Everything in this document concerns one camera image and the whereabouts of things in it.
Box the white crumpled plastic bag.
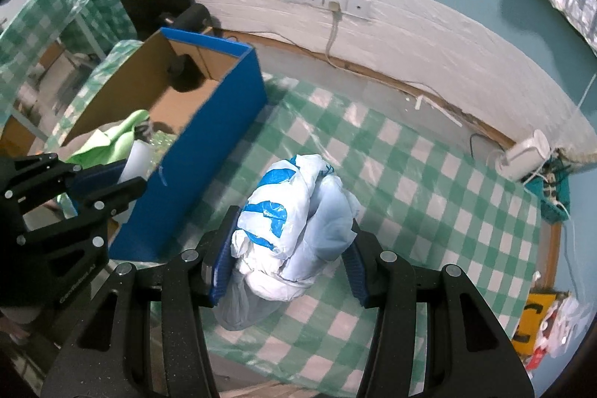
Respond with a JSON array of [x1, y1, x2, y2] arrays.
[[536, 295, 591, 357]]

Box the grey plug cable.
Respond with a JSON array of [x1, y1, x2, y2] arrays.
[[325, 1, 343, 63]]

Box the black cable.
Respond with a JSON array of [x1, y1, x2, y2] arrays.
[[469, 132, 502, 161]]

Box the light green cloth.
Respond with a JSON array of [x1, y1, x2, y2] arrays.
[[65, 110, 150, 168]]

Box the yellow bag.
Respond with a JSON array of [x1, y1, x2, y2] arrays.
[[512, 293, 558, 345]]

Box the white bottle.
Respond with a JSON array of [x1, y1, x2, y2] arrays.
[[112, 139, 152, 225]]

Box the white cable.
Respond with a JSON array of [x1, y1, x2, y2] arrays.
[[560, 211, 579, 291]]

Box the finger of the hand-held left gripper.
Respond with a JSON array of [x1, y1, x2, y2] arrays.
[[19, 177, 146, 250], [0, 153, 129, 212]]

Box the white trim strip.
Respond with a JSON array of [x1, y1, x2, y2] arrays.
[[415, 96, 462, 127]]

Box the white electric kettle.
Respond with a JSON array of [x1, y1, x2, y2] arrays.
[[495, 130, 551, 182]]

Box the black cylinder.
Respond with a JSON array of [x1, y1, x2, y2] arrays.
[[161, 4, 210, 32]]

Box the teal basket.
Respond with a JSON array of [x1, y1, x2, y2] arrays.
[[525, 167, 572, 224]]

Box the blue cardboard box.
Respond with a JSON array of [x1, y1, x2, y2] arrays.
[[60, 27, 269, 263]]

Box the pale blue plastic bag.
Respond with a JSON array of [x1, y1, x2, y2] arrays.
[[217, 174, 361, 331]]

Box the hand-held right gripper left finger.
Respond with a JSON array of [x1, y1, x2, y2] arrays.
[[42, 206, 241, 398]]

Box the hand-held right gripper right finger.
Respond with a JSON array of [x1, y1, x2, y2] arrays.
[[343, 230, 535, 398]]

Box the green white checkered tablecloth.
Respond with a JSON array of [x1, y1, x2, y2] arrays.
[[0, 0, 136, 110], [47, 39, 542, 398]]

